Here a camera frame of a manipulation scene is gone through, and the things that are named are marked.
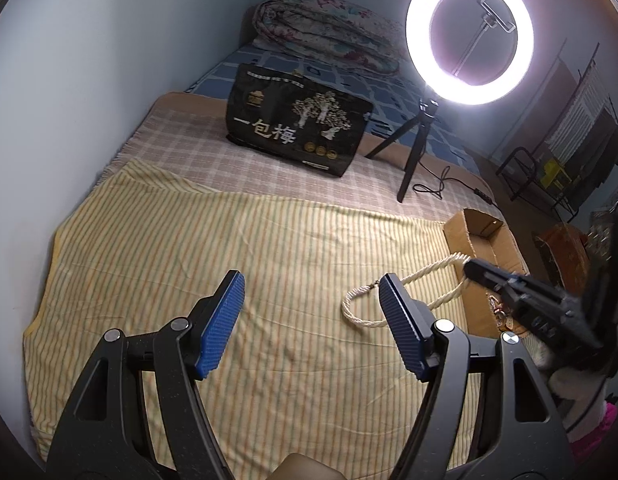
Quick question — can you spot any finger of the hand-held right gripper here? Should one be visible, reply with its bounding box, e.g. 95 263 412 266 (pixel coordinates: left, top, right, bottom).
463 258 555 301
494 285 540 321

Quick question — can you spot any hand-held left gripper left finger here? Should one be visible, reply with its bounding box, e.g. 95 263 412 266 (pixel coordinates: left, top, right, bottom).
46 270 246 480

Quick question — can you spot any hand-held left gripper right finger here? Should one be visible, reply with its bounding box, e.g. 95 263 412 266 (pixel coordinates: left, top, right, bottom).
379 273 575 480

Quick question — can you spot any cardboard box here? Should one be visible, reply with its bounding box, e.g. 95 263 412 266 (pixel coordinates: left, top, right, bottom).
443 208 532 338

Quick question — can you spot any white twisted rope necklace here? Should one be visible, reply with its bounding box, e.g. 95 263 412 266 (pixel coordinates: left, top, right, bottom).
341 253 472 330

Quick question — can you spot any person's right forearm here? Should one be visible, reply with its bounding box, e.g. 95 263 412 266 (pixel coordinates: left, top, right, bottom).
534 340 618 456

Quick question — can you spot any orange box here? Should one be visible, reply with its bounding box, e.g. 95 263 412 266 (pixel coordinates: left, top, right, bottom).
533 224 591 294

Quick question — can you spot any yellow striped cloth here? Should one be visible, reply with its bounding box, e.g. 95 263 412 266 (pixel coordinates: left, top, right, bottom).
23 159 495 477

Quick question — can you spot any black metal rack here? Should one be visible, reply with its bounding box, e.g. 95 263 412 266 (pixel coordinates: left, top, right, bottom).
496 146 590 224

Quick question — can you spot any yellow packet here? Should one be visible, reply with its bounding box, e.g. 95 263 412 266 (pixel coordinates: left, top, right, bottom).
539 160 571 189

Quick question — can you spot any black tripod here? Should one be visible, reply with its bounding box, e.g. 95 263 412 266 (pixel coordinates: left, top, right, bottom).
365 97 440 204

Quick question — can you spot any brown door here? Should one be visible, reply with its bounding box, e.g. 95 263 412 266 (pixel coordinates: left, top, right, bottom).
493 56 576 162

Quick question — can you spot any beige checkered blanket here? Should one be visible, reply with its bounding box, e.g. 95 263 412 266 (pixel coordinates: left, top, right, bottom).
95 91 507 243

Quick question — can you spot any black printed bag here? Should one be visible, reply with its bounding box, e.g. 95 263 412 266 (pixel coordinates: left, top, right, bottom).
225 63 374 178

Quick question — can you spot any phone clamp holder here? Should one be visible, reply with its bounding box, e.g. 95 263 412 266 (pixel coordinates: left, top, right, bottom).
451 0 517 81

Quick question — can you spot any folded floral quilt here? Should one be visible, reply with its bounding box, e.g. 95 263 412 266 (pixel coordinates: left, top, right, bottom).
250 0 408 77

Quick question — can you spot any brown leather strap bracelet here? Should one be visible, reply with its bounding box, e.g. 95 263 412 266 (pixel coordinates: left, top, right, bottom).
486 295 527 336

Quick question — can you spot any black cable with controller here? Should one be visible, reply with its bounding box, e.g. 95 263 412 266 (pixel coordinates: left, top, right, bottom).
413 161 497 207

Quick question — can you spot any round ring light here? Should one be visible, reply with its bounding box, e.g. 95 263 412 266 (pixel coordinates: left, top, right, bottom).
405 0 535 107

